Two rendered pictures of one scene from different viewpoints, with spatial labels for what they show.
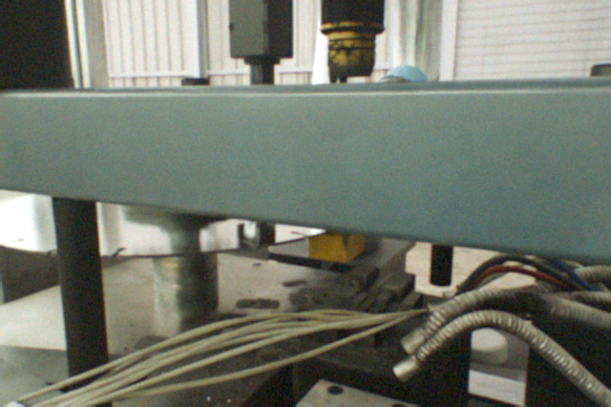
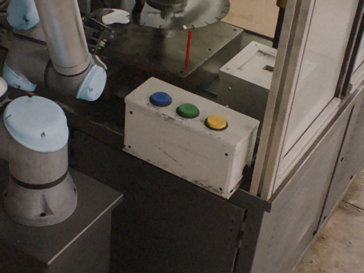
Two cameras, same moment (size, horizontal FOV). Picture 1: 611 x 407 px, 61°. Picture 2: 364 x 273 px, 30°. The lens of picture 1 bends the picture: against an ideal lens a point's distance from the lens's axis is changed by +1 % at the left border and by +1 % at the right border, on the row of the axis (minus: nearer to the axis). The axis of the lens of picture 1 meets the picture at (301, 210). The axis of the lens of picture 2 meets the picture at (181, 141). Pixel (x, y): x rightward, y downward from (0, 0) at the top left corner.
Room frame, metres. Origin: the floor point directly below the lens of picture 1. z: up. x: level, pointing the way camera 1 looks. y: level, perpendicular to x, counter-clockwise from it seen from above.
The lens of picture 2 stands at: (2.09, 0.19, 1.73)
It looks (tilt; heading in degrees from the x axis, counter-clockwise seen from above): 37 degrees down; 180
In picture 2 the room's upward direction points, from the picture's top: 6 degrees clockwise
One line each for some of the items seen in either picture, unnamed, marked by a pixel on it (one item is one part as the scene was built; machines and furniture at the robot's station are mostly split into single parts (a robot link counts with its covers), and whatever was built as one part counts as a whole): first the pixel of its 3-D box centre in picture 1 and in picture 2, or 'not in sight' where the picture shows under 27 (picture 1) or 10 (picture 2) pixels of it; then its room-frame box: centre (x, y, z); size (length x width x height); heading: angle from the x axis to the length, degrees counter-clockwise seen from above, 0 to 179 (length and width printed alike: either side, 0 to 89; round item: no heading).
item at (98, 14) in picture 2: not in sight; (99, 19); (0.65, -0.04, 0.97); 0.09 x 0.02 x 0.05; 141
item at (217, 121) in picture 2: not in sight; (216, 123); (0.93, 0.26, 0.90); 0.04 x 0.04 x 0.02
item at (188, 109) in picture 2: not in sight; (187, 111); (0.89, 0.19, 0.90); 0.04 x 0.04 x 0.02
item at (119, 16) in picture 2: not in sight; (119, 18); (0.63, 0.01, 0.96); 0.09 x 0.06 x 0.03; 141
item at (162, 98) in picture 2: not in sight; (160, 100); (0.86, 0.13, 0.90); 0.04 x 0.04 x 0.02
